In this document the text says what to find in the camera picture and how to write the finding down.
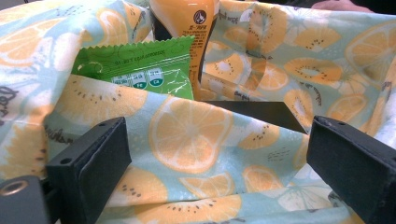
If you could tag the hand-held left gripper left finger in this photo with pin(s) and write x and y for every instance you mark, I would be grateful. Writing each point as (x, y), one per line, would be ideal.
(90, 168)

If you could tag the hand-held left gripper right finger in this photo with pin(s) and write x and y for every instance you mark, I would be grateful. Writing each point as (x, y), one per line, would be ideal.
(355, 161)

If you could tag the fruit print fabric bag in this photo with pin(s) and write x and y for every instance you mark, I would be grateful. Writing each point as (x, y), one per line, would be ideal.
(193, 146)

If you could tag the green snack packet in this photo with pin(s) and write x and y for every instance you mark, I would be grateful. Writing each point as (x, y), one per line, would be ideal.
(137, 68)

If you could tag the orange drink bottle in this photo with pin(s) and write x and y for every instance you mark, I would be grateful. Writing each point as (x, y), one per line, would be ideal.
(186, 18)

